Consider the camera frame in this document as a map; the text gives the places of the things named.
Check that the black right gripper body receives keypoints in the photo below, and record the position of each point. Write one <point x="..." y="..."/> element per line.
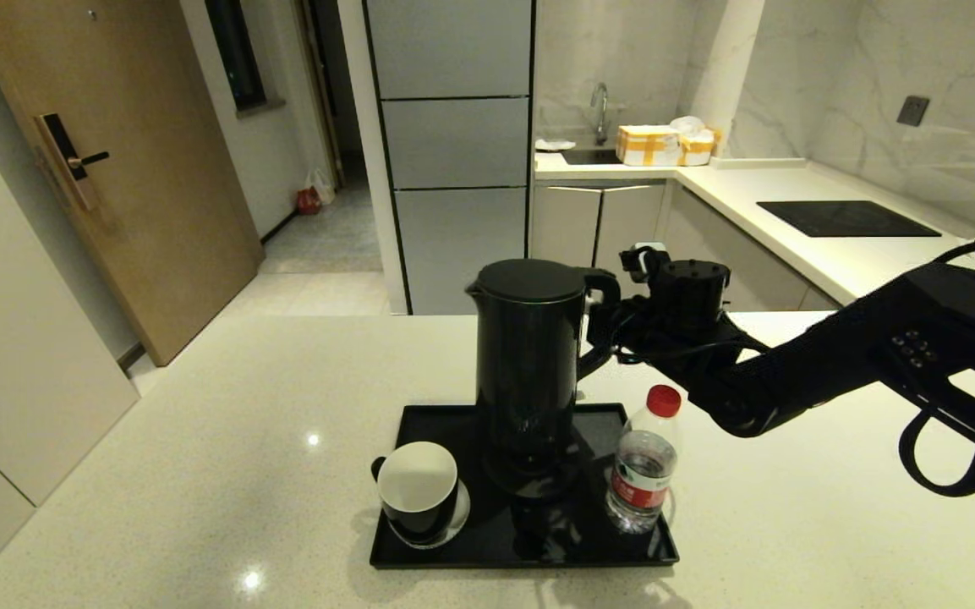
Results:
<point x="690" y="313"/>

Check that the clear plastic water bottle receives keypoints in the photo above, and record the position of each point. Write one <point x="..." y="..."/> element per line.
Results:
<point x="643" y="474"/>

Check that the black electric kettle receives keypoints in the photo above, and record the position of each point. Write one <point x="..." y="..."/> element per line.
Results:
<point x="529" y="372"/>

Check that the black cup white inside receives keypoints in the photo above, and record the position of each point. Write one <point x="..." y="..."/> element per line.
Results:
<point x="418" y="495"/>

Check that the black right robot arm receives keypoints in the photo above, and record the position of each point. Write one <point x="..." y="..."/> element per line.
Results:
<point x="876" y="355"/>

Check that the black round kettle base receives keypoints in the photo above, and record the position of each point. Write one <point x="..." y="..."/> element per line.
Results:
<point x="538" y="489"/>

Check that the grey counter drawer cabinet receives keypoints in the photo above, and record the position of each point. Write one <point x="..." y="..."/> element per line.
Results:
<point x="758" y="262"/>

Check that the grey sink base cabinet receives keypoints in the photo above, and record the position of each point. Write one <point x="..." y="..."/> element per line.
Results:
<point x="593" y="224"/>

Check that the small box with yellow tape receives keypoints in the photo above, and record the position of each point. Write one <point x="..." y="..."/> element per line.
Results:
<point x="697" y="150"/>

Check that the large box with yellow tape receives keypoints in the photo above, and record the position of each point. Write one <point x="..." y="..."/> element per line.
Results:
<point x="646" y="145"/>

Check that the black induction cooktop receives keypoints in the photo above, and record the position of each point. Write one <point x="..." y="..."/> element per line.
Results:
<point x="844" y="218"/>

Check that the dark kitchen sink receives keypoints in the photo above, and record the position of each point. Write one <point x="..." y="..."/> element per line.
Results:
<point x="588" y="156"/>

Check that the white plastic bag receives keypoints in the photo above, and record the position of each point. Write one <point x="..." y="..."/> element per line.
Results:
<point x="688" y="124"/>

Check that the white cloth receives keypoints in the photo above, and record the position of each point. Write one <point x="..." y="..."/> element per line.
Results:
<point x="553" y="145"/>

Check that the chrome sink faucet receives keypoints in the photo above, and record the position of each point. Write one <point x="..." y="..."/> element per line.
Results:
<point x="599" y="107"/>

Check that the tall grey cabinet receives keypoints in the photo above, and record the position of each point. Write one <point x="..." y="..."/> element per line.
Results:
<point x="457" y="144"/>

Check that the round white coaster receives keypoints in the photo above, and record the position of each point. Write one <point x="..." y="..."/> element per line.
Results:
<point x="462" y="514"/>

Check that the black rectangular tray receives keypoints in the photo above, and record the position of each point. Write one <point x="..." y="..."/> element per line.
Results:
<point x="470" y="550"/>

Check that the white shopping bag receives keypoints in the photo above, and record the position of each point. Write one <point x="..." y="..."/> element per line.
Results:
<point x="322" y="186"/>

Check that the red bag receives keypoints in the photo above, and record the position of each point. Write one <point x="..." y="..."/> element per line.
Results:
<point x="309" y="202"/>

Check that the dark window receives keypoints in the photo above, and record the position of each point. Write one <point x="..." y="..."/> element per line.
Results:
<point x="236" y="55"/>

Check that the brown wooden door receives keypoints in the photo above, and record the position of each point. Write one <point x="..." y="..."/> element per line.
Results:
<point x="132" y="169"/>

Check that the black electronic door lock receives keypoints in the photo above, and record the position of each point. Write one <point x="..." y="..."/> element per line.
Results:
<point x="64" y="156"/>

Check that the white side cabinet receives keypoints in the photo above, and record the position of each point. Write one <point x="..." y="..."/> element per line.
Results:
<point x="13" y="338"/>

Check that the grey wall socket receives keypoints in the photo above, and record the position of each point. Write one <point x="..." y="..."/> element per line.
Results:
<point x="912" y="110"/>

